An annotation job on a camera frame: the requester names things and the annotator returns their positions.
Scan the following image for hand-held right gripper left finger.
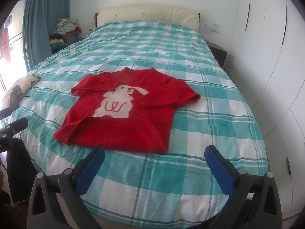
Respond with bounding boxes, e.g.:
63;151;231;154
27;145;106;229

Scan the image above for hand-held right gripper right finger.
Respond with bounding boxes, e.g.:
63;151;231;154
204;145;283;229

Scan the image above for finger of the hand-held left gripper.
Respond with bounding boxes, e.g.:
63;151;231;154
5;117;29;135
0;108;13;120

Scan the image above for red sweater with white rabbit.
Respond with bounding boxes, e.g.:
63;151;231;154
53;67;201;153

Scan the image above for pile of mixed clothes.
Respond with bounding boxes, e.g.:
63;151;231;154
49;18;83;54

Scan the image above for cream patterned pillow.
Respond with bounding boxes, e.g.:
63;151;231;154
1;74;41;110

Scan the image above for teal plaid bed blanket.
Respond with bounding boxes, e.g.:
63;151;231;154
1;20;270;222

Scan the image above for red hanging garment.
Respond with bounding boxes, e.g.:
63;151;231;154
1;27;12;64

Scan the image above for blue curtain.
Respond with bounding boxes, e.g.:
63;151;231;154
22;0;72;73

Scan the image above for dark wooden nightstand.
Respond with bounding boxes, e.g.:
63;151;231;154
209;42;228;68

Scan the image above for white wardrobe doors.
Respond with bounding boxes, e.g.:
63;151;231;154
230;0;305;220

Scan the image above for cream padded headboard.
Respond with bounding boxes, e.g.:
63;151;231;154
94;4;201;31

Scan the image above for white wall switch panel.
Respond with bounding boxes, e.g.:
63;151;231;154
205;23;221;32

